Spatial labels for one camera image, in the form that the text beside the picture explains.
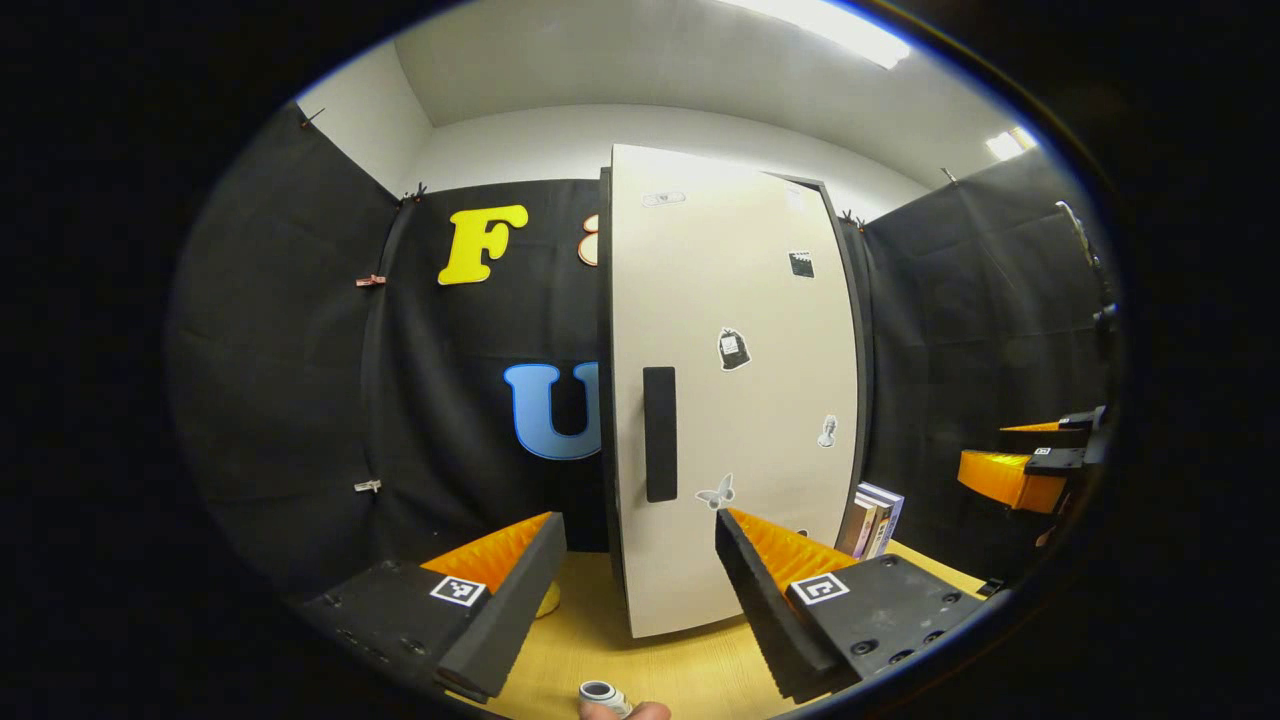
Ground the long ceiling light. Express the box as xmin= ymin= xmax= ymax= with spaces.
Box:
xmin=720 ymin=0 xmax=913 ymax=71

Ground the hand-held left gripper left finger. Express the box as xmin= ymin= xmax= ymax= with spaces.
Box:
xmin=300 ymin=512 xmax=568 ymax=701

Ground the white bottle with green label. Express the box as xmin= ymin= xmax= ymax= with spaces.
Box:
xmin=578 ymin=680 xmax=634 ymax=719

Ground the lilac book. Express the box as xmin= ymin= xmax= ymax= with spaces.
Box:
xmin=858 ymin=482 xmax=906 ymax=559

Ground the beige cabinet door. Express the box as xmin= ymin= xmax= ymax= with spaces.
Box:
xmin=608 ymin=143 xmax=861 ymax=639

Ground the black backdrop cloth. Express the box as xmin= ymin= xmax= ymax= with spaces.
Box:
xmin=165 ymin=100 xmax=1116 ymax=601

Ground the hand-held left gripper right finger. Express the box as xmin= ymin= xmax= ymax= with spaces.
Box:
xmin=714 ymin=507 xmax=986 ymax=704

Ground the beige book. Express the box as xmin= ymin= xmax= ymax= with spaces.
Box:
xmin=835 ymin=492 xmax=871 ymax=557

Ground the black cabinet door handle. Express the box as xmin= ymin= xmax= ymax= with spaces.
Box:
xmin=642 ymin=366 xmax=679 ymax=504

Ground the small ceiling light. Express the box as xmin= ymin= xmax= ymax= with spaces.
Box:
xmin=985 ymin=125 xmax=1039 ymax=161

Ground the white book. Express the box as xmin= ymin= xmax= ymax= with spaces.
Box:
xmin=850 ymin=490 xmax=891 ymax=559

